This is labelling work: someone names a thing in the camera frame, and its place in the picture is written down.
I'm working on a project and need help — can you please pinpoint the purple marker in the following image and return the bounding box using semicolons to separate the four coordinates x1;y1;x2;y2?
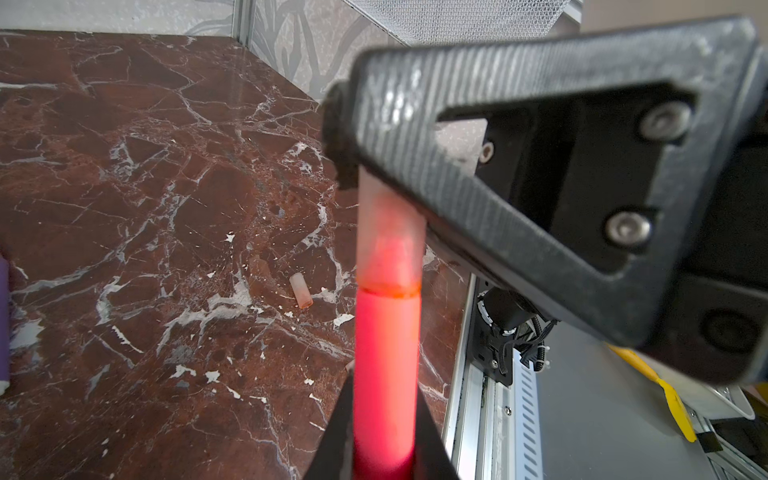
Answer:
0;256;10;396

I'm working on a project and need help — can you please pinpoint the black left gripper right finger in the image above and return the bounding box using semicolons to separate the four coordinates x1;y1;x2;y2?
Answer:
412;390;459;480

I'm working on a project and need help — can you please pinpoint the white wire mesh basket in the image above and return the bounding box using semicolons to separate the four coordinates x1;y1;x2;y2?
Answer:
348;0;583;45

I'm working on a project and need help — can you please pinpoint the pink red marker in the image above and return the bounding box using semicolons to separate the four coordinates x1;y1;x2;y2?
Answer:
353;289;421;479

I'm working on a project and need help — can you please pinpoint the translucent pen cap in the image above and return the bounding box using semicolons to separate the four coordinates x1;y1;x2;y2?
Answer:
289;272;313;309
356;169;426;298

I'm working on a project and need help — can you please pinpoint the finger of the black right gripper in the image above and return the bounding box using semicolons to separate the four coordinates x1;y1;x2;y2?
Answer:
322;16;767;384

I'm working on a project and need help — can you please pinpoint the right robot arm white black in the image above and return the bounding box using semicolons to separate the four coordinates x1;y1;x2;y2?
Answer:
322;16;767;385

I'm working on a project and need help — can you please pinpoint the aluminium frame corner post right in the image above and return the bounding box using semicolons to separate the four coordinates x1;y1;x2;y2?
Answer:
232;0;254;47

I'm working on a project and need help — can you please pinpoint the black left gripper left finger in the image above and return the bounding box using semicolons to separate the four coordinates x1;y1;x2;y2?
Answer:
303;374;354;480

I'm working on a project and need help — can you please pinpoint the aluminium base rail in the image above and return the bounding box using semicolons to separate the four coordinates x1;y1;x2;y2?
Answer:
442;275;544;479

